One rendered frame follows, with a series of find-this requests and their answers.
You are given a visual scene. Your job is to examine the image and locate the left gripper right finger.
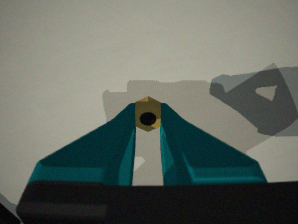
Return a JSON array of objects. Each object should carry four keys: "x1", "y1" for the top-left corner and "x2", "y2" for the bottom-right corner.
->
[{"x1": 160, "y1": 103, "x2": 267, "y2": 186}]

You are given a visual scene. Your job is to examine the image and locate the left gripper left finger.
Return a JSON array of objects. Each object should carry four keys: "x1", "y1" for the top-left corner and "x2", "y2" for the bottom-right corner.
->
[{"x1": 27, "y1": 103, "x2": 136, "y2": 186}]

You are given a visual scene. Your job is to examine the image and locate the brass hex nut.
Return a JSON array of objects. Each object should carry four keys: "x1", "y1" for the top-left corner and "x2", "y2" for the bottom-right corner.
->
[{"x1": 135, "y1": 96, "x2": 161, "y2": 132}]

